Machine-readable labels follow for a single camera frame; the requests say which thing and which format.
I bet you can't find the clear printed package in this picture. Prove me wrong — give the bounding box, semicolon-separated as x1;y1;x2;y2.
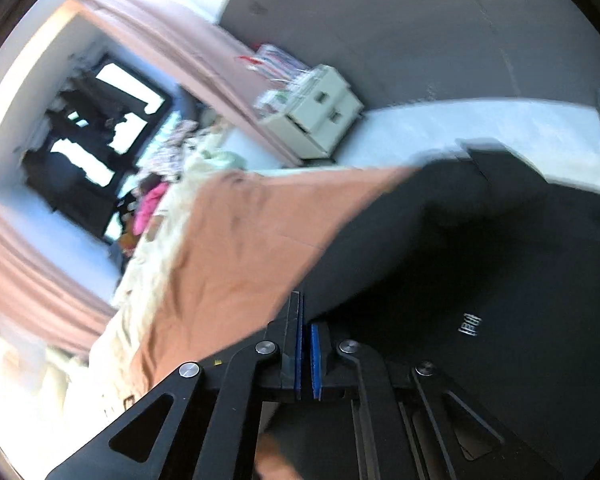
236;43;312;87

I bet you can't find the cream duvet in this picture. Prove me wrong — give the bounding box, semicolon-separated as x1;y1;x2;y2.
86;152;216;413

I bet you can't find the black coat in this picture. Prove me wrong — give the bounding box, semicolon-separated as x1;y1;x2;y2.
257;141;600;480

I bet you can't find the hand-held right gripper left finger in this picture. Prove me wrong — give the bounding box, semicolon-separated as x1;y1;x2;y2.
45;291;306;480

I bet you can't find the pink curtain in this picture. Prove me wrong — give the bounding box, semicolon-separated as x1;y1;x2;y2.
0;194;117;357
72;0;303;167

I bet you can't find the brown bed sheet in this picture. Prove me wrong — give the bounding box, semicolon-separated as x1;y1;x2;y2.
129;165;422;403

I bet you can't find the pale green cloth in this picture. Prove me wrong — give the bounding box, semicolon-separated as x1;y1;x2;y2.
200;149;248;173

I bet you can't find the black framed window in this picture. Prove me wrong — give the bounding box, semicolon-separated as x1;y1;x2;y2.
22;52;175;241

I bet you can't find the cream bedside cabinet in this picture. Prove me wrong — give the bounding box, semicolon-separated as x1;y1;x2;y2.
259;64;366;162

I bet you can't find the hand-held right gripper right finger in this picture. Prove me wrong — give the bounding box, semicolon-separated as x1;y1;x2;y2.
309;323;563;480

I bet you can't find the floral cloth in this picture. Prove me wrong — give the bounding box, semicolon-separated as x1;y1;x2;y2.
139;119;198;183

